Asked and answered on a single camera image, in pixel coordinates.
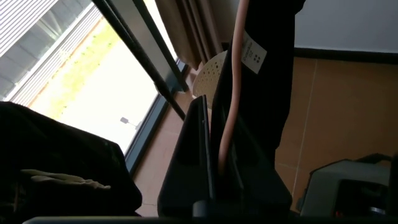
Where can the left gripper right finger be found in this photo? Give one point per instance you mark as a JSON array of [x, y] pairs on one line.
[[267, 193]]

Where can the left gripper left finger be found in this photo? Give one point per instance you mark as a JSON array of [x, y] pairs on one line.
[[186, 180]]

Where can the black garment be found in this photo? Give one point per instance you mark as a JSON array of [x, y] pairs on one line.
[[62, 146], [270, 102]]

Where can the pink clothes hanger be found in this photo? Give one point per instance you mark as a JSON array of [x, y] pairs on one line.
[[236, 77]]

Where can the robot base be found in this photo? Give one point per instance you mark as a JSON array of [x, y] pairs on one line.
[[326, 183]]

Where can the white laundry basket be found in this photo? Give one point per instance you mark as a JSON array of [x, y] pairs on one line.
[[208, 77]]

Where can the black clothes rack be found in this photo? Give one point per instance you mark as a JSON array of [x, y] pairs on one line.
[[140, 53]]

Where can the brown curtain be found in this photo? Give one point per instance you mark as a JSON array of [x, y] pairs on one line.
[[192, 28]]

